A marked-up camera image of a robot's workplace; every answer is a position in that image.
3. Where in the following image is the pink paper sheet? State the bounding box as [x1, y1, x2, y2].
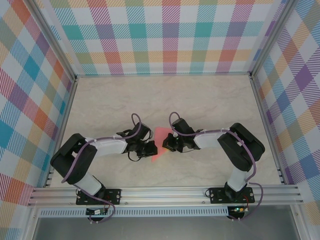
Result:
[150, 126, 174, 164]

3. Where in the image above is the thin black left gripper cable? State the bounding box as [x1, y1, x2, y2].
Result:
[127, 151, 142, 162]

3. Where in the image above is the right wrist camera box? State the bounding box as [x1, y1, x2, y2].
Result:
[170, 119, 194, 135]

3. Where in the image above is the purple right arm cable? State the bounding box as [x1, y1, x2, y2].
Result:
[168, 111, 265, 223]

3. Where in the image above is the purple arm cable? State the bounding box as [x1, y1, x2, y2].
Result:
[168, 111, 265, 223]
[60, 113, 143, 225]

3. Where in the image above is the aluminium mounting rail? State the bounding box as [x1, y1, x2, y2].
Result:
[27, 184, 305, 207]

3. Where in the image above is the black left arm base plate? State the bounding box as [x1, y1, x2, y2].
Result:
[75, 188, 123, 206]

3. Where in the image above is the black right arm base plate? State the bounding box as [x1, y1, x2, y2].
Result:
[209, 187, 255, 205]

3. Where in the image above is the perforated metal cable tray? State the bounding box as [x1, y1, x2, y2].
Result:
[38, 206, 230, 218]

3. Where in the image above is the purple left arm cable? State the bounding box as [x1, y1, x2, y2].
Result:
[60, 113, 143, 225]

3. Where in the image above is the aluminium table back rail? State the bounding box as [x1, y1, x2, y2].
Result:
[74, 71, 253, 79]

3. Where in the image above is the aluminium table side rail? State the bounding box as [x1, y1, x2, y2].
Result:
[249, 74, 287, 185]
[44, 77, 79, 188]

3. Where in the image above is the aluminium frame post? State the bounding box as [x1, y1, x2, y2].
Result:
[249, 0, 295, 78]
[26, 0, 77, 82]

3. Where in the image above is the aluminium frame leg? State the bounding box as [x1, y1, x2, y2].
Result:
[291, 204, 308, 240]
[22, 206, 38, 240]

